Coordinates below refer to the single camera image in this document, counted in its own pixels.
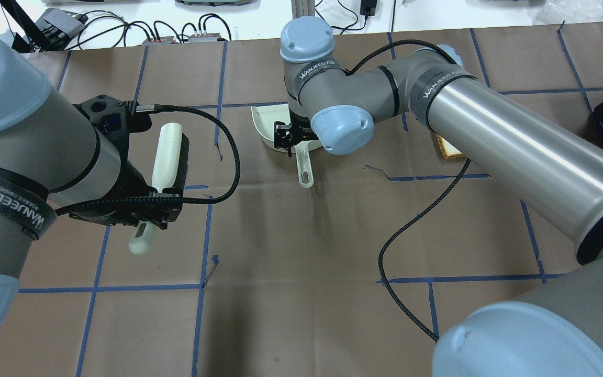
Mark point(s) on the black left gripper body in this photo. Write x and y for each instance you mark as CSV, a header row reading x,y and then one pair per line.
x,y
135,189

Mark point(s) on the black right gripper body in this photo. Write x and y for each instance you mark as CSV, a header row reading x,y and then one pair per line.
x,y
298,127

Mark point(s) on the pale green dustpan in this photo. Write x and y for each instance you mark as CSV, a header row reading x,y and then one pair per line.
x,y
263,120

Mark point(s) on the pale green hand brush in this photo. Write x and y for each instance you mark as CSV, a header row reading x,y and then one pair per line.
x,y
168,177

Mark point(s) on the bread slice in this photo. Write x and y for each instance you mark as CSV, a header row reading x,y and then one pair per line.
x,y
447,150

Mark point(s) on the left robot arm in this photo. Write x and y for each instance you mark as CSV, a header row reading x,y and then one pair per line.
x,y
55,155

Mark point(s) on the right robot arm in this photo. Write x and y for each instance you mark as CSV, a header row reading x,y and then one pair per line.
x,y
553,330

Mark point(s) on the aluminium frame post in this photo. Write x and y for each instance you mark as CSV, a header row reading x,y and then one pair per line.
x,y
302,8

